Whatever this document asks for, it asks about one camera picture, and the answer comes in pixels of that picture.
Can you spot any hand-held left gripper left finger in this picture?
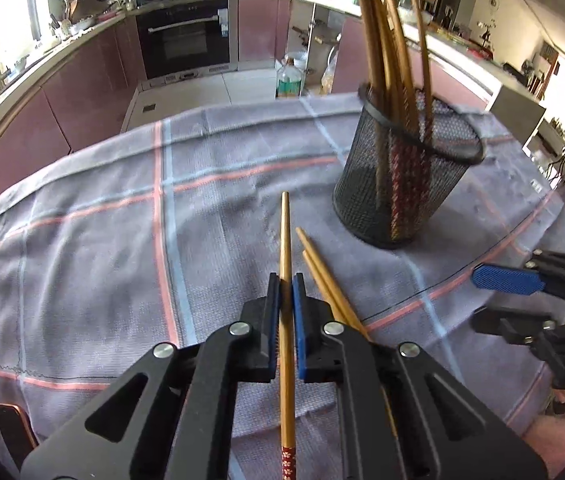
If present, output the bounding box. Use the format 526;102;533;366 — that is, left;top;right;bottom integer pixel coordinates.
20;275;283;480

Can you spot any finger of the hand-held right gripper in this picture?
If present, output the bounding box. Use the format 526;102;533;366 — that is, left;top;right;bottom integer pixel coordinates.
471;249;565;307
471;307;565;392

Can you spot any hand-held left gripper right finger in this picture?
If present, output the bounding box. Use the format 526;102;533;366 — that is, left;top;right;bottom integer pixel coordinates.
291;274;548;480

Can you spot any black mesh holder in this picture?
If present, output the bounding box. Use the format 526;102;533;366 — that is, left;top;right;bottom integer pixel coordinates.
333;82;487;252

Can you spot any white cabinet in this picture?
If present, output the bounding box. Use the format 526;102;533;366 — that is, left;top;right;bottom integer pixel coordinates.
487;84;547;157

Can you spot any grey plaid tablecloth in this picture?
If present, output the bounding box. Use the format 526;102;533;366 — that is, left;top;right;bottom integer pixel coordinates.
0;91;565;480

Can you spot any maroon kitchen counter with open shelf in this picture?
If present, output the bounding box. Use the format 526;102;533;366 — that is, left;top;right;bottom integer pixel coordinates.
236;0;499;112

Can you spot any cooking oil bottle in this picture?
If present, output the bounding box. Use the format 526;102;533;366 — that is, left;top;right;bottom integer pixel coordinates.
275;57;306;100

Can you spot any clear plastic bag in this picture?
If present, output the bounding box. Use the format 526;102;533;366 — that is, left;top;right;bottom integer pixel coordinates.
319;49;339;97

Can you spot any dark copper-edged object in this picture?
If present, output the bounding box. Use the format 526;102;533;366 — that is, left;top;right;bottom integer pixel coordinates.
0;401;39;467

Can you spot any black built-in oven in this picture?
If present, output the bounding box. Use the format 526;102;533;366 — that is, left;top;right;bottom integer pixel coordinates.
135;0;234;81

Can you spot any maroon kitchen counter with sink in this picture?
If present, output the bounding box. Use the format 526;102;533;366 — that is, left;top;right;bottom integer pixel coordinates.
0;9;142;221

